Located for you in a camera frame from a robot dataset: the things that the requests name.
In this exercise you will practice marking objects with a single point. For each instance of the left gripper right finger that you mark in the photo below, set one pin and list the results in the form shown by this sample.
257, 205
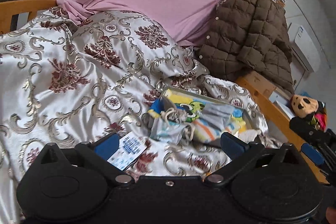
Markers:
242, 155

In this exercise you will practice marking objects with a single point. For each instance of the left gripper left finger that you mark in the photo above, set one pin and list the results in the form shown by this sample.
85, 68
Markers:
95, 156

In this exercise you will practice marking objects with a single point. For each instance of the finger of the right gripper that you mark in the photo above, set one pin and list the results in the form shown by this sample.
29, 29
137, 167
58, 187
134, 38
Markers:
312, 154

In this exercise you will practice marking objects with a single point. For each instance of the striped pastel sock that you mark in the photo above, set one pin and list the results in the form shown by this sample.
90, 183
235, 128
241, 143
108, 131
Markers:
205, 132

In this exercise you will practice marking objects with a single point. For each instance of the light blue patterned cloth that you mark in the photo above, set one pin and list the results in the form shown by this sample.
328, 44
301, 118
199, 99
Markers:
171, 132

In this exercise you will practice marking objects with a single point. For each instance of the grey knotted sock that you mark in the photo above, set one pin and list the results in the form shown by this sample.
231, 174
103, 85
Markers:
164, 108

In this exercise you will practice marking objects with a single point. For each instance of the white fluffy sock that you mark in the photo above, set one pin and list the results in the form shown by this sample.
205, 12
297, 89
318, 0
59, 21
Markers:
252, 135

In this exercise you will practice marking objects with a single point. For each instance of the blue white tissue packet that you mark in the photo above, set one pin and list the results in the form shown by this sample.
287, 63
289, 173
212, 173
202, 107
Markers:
131, 147

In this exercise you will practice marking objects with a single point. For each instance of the orange plush doll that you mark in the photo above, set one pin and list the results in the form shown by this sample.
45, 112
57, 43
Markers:
310, 110

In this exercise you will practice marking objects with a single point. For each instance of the grey tray with cartoon towel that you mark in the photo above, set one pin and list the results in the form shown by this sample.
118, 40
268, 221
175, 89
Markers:
193, 104

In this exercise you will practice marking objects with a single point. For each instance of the floral satin bedspread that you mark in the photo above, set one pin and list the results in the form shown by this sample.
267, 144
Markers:
78, 77

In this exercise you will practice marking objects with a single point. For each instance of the white air conditioner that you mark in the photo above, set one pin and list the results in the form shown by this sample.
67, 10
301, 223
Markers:
303, 47

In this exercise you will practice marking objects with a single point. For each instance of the brown quilted jacket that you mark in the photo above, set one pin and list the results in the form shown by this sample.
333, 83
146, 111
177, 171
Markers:
249, 35

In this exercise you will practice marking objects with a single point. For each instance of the wooden bed frame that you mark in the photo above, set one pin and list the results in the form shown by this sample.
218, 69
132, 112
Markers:
273, 113

